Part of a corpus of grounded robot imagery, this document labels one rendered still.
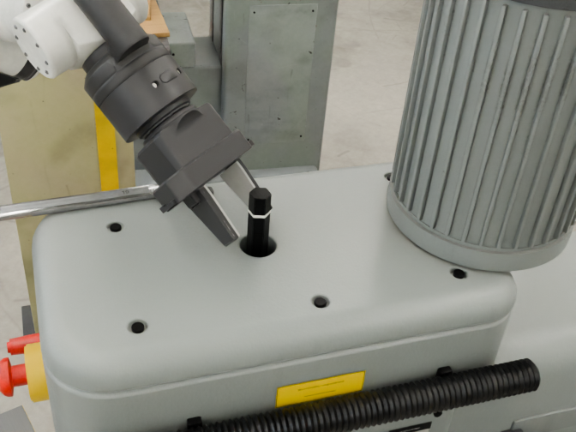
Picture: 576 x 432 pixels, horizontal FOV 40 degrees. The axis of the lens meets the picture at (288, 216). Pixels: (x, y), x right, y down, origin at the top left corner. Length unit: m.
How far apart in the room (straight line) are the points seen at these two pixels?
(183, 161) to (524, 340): 0.45
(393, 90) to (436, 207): 4.39
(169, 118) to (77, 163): 2.02
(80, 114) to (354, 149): 2.17
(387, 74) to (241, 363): 4.70
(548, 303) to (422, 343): 0.26
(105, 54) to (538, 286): 0.59
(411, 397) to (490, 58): 0.33
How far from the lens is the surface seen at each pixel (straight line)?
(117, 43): 0.75
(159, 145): 0.75
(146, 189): 0.86
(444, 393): 0.81
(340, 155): 4.43
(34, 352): 0.85
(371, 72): 5.35
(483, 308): 0.80
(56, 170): 2.79
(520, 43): 0.69
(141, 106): 0.76
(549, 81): 0.71
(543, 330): 0.98
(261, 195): 0.76
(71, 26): 0.78
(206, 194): 0.76
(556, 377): 0.99
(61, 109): 2.66
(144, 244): 0.80
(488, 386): 0.84
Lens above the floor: 2.40
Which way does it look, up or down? 38 degrees down
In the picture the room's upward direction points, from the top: 5 degrees clockwise
